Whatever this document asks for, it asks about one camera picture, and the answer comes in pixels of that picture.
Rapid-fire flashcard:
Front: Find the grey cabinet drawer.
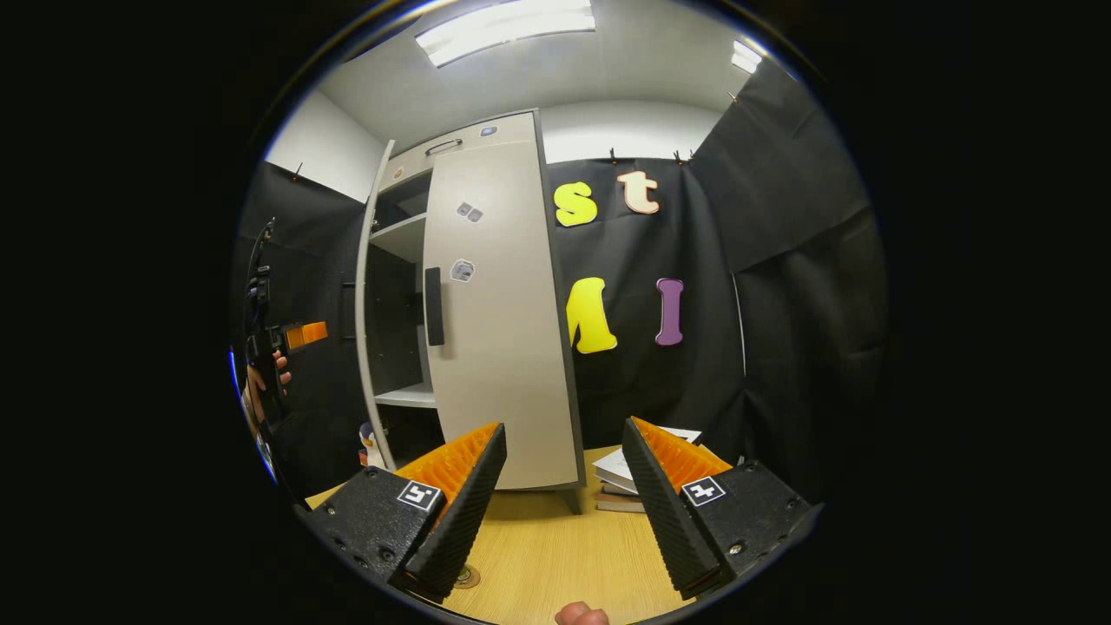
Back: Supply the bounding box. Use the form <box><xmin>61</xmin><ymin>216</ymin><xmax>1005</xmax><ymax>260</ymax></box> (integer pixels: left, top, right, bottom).
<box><xmin>379</xmin><ymin>111</ymin><xmax>537</xmax><ymax>188</ymax></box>

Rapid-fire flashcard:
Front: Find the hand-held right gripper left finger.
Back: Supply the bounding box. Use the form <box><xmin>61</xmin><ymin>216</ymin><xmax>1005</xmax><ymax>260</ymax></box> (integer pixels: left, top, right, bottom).
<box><xmin>295</xmin><ymin>422</ymin><xmax>509</xmax><ymax>604</ymax></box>

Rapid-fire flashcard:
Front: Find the black backdrop cloth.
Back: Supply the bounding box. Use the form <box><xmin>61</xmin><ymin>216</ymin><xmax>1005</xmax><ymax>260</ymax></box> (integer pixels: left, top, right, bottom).
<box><xmin>230</xmin><ymin>161</ymin><xmax>383</xmax><ymax>500</ymax></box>
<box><xmin>547</xmin><ymin>56</ymin><xmax>891</xmax><ymax>513</ymax></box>

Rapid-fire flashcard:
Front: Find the small penguin figurine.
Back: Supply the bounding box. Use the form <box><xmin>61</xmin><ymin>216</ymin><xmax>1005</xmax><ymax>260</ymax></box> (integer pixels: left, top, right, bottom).
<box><xmin>358</xmin><ymin>422</ymin><xmax>389</xmax><ymax>471</ymax></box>

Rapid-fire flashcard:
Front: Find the white book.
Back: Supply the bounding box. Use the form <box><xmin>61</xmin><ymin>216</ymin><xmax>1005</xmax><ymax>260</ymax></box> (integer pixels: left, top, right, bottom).
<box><xmin>593</xmin><ymin>427</ymin><xmax>704</xmax><ymax>494</ymax></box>

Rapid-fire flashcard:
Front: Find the grey cabinet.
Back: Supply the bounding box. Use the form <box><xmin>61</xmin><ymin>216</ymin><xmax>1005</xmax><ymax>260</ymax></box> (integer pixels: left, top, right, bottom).
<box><xmin>365</xmin><ymin>109</ymin><xmax>589</xmax><ymax>515</ymax></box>

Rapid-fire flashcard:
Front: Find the grey cabinet door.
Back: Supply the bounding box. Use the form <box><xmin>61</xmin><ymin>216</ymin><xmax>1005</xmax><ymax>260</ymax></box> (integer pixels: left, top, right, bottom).
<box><xmin>354</xmin><ymin>139</ymin><xmax>398</xmax><ymax>474</ymax></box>
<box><xmin>422</xmin><ymin>139</ymin><xmax>584</xmax><ymax>491</ymax></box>

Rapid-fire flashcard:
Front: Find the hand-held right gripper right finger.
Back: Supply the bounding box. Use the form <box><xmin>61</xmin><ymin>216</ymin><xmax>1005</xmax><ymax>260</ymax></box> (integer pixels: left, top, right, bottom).
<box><xmin>621</xmin><ymin>417</ymin><xmax>821</xmax><ymax>602</ymax></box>

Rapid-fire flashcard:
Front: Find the large ceiling light panel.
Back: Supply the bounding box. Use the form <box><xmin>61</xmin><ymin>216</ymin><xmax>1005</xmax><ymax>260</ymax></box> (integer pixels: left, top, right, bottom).
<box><xmin>415</xmin><ymin>0</ymin><xmax>597</xmax><ymax>69</ymax></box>

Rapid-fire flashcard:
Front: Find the brown book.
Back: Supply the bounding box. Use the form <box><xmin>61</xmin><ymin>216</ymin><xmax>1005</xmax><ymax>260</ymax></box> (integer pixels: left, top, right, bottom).
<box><xmin>595</xmin><ymin>484</ymin><xmax>648</xmax><ymax>514</ymax></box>

